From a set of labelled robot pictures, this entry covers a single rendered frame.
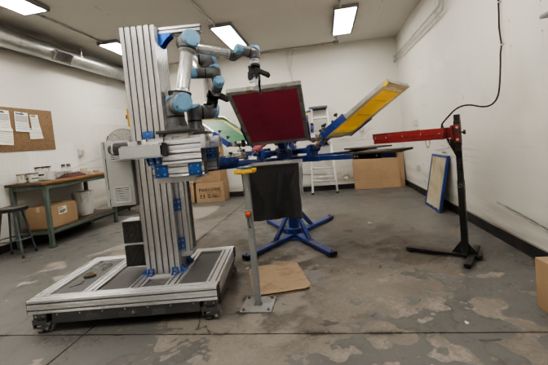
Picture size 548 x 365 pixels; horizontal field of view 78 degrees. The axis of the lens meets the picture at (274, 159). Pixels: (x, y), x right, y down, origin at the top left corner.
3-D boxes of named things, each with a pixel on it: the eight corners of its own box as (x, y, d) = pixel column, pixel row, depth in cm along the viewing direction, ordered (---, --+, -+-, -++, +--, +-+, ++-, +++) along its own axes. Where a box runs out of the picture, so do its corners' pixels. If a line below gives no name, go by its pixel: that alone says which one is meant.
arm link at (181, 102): (185, 116, 226) (195, 37, 230) (192, 112, 214) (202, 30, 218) (167, 112, 220) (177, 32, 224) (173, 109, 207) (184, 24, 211)
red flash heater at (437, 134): (460, 138, 297) (459, 124, 297) (448, 141, 262) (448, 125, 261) (391, 142, 336) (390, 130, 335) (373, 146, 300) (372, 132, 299)
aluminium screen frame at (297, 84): (301, 84, 250) (300, 80, 252) (225, 93, 259) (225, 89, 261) (309, 139, 318) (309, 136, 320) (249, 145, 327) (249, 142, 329)
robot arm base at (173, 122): (162, 130, 222) (161, 116, 222) (170, 131, 237) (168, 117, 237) (185, 129, 222) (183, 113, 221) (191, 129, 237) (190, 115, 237)
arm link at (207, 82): (201, 118, 287) (196, 51, 273) (218, 117, 292) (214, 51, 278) (202, 120, 276) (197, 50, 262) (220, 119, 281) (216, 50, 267)
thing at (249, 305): (271, 312, 222) (258, 168, 217) (239, 313, 225) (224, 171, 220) (276, 296, 244) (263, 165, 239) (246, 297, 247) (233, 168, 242)
